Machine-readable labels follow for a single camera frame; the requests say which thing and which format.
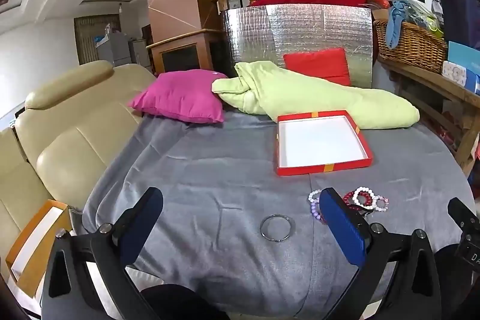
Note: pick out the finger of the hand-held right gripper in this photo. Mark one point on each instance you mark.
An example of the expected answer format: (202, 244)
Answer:
(460, 209)

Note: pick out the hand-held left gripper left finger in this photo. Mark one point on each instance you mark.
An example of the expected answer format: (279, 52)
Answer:
(140, 226)

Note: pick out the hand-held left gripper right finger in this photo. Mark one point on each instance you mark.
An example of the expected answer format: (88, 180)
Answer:
(343, 230)

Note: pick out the silver metal bangle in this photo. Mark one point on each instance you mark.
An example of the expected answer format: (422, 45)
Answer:
(261, 228)

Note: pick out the red cardboard box tray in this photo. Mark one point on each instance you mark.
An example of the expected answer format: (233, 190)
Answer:
(318, 140)

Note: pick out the grey bed sheet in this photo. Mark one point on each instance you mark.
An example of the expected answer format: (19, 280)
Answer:
(210, 170)

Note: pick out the beige leather sofa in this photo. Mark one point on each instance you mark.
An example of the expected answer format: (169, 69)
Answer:
(75, 125)

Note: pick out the orange cardboard box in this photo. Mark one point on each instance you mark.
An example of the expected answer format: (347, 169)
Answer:
(22, 252)

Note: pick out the wooden bench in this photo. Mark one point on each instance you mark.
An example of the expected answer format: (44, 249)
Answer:
(427, 78)

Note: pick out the magenta pillow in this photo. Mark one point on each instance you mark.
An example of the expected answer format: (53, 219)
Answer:
(180, 95)

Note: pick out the blue and white tissue box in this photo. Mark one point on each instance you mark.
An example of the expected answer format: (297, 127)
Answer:
(455, 72)

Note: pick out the light green quilt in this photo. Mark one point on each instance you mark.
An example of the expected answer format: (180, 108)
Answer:
(300, 98)

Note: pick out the light blue flat box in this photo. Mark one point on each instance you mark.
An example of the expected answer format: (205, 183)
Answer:
(463, 51)

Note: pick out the red cushion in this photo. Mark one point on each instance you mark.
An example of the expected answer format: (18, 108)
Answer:
(318, 65)

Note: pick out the wicker basket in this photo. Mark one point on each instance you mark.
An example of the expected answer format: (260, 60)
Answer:
(412, 46)

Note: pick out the wooden cabinet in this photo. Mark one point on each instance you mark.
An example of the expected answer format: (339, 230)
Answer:
(180, 54)

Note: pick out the grey appliance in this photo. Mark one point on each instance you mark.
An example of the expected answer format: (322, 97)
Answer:
(112, 50)

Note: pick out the dark blue garment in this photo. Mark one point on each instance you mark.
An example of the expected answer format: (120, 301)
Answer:
(459, 12)

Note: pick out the blue cloth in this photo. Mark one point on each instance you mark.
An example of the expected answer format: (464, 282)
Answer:
(397, 22)

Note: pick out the silver insulation panel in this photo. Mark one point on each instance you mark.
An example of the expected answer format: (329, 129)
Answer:
(255, 31)

